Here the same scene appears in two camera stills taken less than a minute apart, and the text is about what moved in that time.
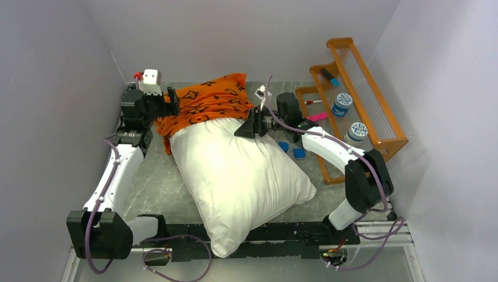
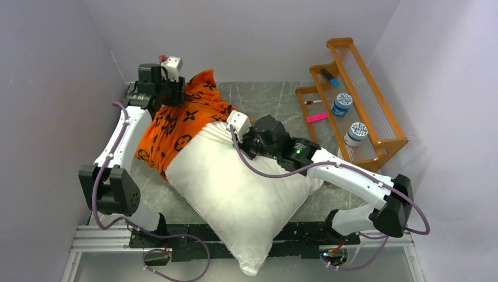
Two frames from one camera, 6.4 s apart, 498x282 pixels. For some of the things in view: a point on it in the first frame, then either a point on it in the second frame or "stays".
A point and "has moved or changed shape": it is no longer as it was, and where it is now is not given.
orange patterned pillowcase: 224,97 has moved or changed shape
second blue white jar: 357,133 stays
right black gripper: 252,124 -> 243,145
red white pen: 312,101 stays
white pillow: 238,183 has moved or changed shape
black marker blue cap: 334,81 stays
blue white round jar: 342,103 stays
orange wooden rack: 348,103 stays
